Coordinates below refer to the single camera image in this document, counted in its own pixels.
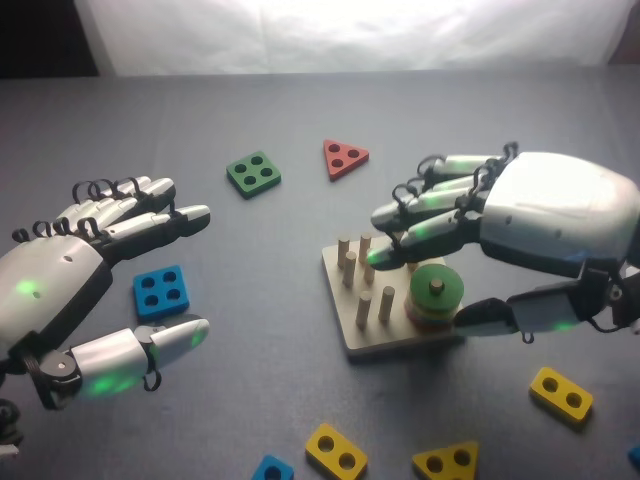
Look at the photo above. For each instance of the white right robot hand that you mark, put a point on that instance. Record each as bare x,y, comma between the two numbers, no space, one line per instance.
550,205

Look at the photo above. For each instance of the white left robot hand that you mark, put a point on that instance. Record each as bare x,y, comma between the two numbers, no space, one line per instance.
45,285

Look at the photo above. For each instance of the blue square four-hole block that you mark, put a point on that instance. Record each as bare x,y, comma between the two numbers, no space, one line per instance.
161,295

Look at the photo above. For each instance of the yellow rectangle two-hole block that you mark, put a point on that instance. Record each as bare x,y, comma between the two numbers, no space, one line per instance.
561,395
335,454

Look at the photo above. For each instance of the red triangle three-hole block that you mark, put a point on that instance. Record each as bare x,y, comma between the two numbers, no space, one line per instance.
341,161

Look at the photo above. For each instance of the wooden peg board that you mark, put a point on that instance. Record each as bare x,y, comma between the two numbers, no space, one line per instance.
350,320

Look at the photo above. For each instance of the green square four-hole block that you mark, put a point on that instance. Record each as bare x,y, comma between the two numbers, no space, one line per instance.
252,175

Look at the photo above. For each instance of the yellow triangle three-hole block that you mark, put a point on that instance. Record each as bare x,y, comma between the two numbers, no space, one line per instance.
447,462

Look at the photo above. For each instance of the blue block with hole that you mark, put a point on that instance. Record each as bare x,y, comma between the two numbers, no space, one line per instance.
272,470

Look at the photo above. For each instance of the grey table cloth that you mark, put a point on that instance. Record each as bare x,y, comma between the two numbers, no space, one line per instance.
270,390

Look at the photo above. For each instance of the white backdrop sheet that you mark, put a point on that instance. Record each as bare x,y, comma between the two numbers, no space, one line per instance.
350,35

